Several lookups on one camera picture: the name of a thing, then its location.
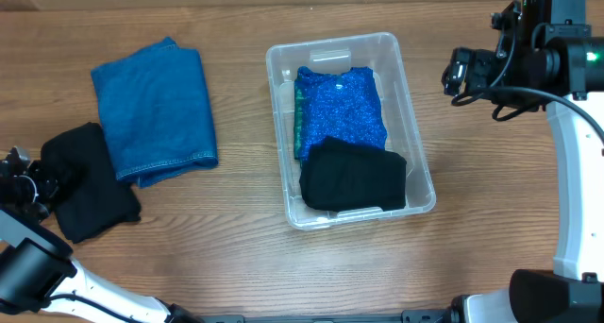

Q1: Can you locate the blue sequin garment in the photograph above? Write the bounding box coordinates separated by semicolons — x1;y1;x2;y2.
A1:
294;66;387;162

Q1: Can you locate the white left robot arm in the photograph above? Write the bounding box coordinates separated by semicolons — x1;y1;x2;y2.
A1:
1;146;197;323

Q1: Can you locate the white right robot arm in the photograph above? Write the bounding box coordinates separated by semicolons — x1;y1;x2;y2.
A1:
442;35;603;322

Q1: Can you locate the black cloth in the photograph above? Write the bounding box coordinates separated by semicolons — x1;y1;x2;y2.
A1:
41;123;142;244
299;137;407;213

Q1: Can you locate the clear plastic container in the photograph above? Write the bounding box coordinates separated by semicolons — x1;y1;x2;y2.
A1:
265;32;436;230

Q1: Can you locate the blue denim cloth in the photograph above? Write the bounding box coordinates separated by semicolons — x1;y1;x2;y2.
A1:
91;37;219;188

